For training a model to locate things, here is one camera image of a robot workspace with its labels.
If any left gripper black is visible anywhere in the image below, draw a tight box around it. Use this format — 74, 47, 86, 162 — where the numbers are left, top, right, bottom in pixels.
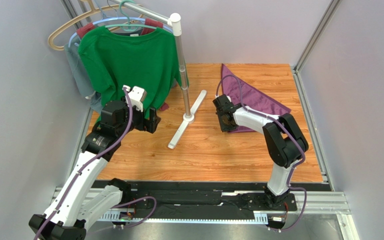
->
116, 96, 161, 138

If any purple cloth napkin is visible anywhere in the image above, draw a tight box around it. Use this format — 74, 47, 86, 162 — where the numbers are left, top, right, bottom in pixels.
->
221, 64, 291, 116

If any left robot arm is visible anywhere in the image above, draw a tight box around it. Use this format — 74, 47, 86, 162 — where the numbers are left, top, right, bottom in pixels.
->
28, 99, 161, 240

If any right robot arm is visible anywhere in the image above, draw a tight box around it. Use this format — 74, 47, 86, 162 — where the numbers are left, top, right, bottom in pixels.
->
212, 94, 309, 208

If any green t-shirt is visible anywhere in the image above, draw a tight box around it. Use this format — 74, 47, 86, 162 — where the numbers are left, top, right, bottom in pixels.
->
78, 26, 181, 117

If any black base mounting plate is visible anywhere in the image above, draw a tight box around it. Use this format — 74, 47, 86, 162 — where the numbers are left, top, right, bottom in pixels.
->
68, 179, 333, 221

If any grey garment on rack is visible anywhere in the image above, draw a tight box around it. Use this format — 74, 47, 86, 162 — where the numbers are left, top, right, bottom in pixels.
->
64, 37, 103, 114

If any teal clothes hanger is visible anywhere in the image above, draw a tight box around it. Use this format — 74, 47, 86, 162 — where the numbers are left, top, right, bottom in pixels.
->
105, 0, 157, 32

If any white clothes rack stand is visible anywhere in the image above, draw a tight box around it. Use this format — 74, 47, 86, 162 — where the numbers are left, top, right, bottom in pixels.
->
115, 0, 207, 149

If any light blue clothes hanger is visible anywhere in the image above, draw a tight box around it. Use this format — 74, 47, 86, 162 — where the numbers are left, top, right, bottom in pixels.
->
68, 16, 174, 48

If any wooden clothes hanger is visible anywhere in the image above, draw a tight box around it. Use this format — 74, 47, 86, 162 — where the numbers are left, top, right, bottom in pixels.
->
47, 0, 145, 52

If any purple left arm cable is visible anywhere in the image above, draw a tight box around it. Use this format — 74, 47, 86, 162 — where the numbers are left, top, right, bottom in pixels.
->
33, 87, 158, 240

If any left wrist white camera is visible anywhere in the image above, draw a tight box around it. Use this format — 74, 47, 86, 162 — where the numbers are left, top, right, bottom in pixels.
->
123, 85, 147, 112

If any aluminium frame rail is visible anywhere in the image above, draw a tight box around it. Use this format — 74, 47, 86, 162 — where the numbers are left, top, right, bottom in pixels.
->
291, 0, 342, 191

